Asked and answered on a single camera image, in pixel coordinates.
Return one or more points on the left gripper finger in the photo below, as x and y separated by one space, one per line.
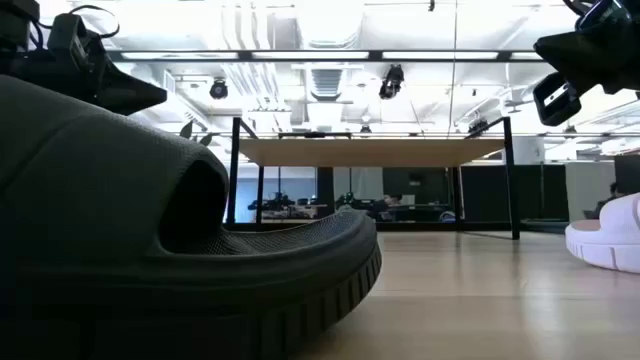
130 97

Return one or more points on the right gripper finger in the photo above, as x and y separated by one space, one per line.
580 52

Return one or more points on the large black foam slide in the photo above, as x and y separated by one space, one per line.
100 200

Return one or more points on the pale pink foam slide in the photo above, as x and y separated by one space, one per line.
610 240

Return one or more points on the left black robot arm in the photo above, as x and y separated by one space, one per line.
17 22

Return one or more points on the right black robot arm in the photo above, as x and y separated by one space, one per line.
582 6

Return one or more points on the black metal shelf wooden board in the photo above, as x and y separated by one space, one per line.
370 151

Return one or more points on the white LED light strip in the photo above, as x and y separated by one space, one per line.
440 55
525 55
180 55
310 55

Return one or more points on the black ceiling spotlight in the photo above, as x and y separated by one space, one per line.
391 82
218 90
477 125

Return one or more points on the person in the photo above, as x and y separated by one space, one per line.
391 204
607 201

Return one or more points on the dark low platform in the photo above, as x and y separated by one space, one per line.
542 226

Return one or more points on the background desk with equipment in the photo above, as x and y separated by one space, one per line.
285 206

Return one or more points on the ceiling ventilation grille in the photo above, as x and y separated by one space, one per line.
325 82

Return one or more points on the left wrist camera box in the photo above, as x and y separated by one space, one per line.
67 37

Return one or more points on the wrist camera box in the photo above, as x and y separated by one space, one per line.
67 37
556 99

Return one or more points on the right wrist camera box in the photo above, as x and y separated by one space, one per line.
556 99

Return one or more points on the black overhead frame bar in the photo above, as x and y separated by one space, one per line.
245 55

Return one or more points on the black rear frame bar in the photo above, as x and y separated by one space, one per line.
300 135

